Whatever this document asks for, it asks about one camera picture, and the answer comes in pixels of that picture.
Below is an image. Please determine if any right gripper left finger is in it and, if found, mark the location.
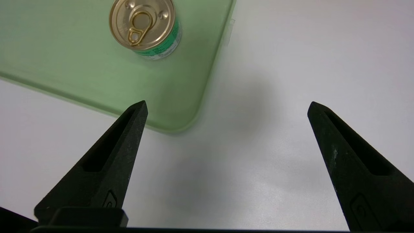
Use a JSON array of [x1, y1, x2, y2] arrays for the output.
[[34, 100, 148, 227]]

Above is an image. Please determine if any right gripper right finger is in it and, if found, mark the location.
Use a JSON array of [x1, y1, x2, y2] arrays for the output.
[[307, 101, 414, 233]]

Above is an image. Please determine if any gold-lid can green label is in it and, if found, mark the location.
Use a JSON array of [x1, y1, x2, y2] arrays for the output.
[[109, 0, 182, 61]]

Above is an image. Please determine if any clear tape piece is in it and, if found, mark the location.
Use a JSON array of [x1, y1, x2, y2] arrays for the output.
[[223, 19, 235, 46]]

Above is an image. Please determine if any light green plastic tray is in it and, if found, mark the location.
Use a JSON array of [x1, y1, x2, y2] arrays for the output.
[[0, 0, 236, 134]]

